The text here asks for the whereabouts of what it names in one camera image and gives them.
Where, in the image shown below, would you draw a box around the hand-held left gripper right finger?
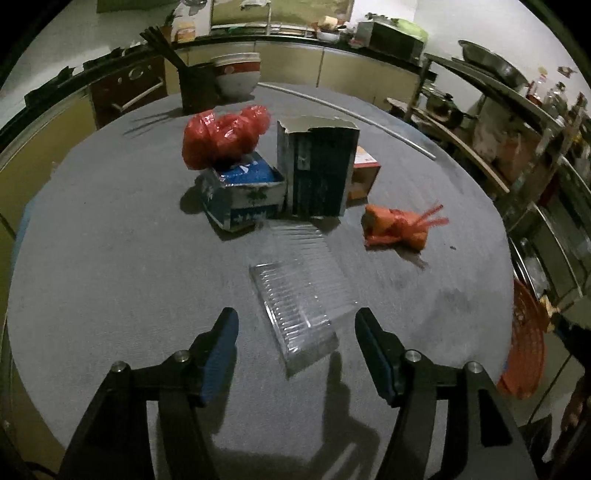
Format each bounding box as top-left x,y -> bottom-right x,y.
354,307 -> 539,480

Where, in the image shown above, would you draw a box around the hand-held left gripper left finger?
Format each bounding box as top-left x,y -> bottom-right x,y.
60,307 -> 240,480

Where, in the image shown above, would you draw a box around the clear plastic food container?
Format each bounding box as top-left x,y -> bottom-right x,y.
248,222 -> 361,376

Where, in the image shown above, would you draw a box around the red plastic basket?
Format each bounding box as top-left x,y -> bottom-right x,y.
498,277 -> 550,400

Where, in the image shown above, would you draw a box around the blue and white carton box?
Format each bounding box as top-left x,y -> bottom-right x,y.
199,151 -> 287,232

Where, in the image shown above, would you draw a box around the small orange box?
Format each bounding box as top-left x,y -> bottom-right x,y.
346,145 -> 382,201

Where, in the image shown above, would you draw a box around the dark tall carton box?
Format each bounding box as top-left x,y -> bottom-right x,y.
277,115 -> 361,220

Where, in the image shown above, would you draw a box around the red plastic bag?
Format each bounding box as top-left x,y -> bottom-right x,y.
182,105 -> 271,171

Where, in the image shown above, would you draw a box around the metal kitchen rack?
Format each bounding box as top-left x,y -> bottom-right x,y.
385,39 -> 591,324

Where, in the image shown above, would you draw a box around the thin white rod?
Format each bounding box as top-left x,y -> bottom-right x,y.
259,82 -> 437,160

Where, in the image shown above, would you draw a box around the dark cooking pot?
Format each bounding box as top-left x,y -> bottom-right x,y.
427,90 -> 465,127

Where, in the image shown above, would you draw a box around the dark chopstick holder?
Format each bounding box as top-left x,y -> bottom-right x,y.
178,62 -> 220,115

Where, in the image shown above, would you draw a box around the stack of white bowls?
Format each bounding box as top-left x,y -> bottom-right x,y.
211,52 -> 262,100

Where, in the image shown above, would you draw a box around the brown built-in oven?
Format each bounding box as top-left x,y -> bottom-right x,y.
90,62 -> 167,127

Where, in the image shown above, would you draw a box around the beige kitchen base cabinets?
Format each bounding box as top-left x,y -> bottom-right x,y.
161,37 -> 426,107

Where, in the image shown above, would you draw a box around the microwave oven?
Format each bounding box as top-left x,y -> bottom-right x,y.
367,21 -> 426,58

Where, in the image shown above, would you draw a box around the bundle of dark chopsticks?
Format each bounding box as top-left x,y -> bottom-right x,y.
139,26 -> 190,70

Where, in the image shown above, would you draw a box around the large metal basin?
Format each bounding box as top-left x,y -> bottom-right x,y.
457,39 -> 529,86

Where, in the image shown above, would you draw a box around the green plastic basin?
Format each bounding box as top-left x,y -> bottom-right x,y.
392,17 -> 429,40

